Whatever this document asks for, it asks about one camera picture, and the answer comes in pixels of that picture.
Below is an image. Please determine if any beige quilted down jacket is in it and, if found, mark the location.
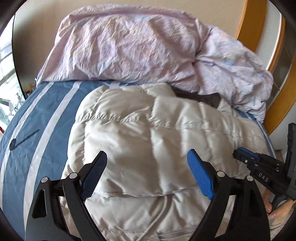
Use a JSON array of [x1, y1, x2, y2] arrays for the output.
[[62, 84, 268, 240]]

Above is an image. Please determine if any person's right hand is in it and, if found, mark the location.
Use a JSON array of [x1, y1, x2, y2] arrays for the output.
[[262, 189, 296, 220]]

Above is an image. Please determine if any blue white striped bedsheet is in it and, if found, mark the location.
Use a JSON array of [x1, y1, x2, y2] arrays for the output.
[[1, 81, 274, 238]]

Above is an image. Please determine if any frosted glass door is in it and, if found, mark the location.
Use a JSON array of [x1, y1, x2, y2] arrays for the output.
[[271, 43, 293, 102]]

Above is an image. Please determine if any pink floral duvet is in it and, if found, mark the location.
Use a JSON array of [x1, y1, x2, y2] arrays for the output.
[[37, 4, 273, 121]]

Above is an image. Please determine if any window with dark frame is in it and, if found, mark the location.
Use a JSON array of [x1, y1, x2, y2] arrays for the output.
[[0, 17, 25, 132]]

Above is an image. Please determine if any wooden door frame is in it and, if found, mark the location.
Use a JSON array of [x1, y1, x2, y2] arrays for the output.
[[236, 1, 295, 134]]

